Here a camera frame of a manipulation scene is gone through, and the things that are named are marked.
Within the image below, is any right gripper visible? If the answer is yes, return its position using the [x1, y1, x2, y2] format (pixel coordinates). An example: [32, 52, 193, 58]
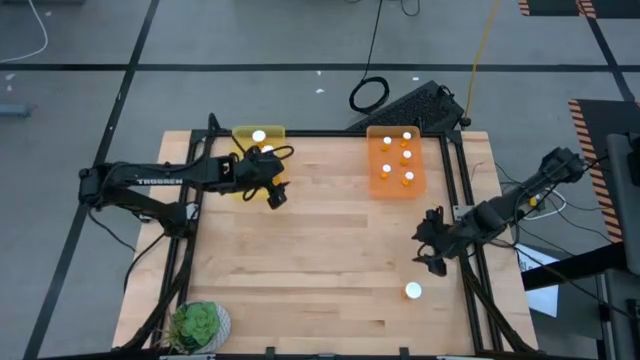
[411, 204, 474, 278]

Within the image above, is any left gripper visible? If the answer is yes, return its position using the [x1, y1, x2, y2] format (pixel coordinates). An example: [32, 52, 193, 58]
[234, 149, 292, 211]

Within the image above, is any yellow translucent plastic bin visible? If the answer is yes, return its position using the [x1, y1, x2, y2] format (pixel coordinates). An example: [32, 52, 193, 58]
[226, 124, 287, 201]

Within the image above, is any orange translucent plastic bin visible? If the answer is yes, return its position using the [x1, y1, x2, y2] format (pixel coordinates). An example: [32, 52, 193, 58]
[365, 125, 429, 200]

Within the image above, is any white paper sheet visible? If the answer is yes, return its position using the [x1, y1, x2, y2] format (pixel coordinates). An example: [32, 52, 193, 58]
[513, 241, 560, 319]

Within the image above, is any black perforated case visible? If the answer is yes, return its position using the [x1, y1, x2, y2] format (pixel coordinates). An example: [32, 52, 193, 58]
[344, 79, 467, 134]

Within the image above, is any black metal beam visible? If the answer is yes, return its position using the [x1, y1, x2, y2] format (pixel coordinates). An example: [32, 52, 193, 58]
[520, 241, 629, 292]

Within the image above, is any green succulent in white pot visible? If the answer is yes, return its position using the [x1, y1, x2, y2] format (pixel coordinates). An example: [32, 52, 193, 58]
[167, 299, 233, 355]

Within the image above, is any grey cabinet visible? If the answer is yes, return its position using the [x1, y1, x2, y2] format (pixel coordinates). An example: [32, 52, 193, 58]
[606, 132, 640, 277]

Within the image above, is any large hazard striped mat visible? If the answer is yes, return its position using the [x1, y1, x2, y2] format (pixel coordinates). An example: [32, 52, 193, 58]
[567, 98, 640, 245]

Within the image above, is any small hazard striped mat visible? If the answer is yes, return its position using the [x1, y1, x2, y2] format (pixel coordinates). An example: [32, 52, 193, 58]
[517, 0, 640, 20]

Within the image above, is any black metal table frame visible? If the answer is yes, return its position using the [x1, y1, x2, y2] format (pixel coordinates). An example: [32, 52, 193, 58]
[113, 112, 540, 360]

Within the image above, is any black coiled cable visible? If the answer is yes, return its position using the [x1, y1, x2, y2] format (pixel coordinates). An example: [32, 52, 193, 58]
[348, 0, 391, 115]

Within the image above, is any yellow hanging cable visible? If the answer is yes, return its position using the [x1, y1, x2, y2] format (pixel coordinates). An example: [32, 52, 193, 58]
[463, 0, 503, 126]

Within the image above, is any white floor cable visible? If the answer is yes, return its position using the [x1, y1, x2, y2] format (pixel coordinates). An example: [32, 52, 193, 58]
[0, 0, 50, 64]

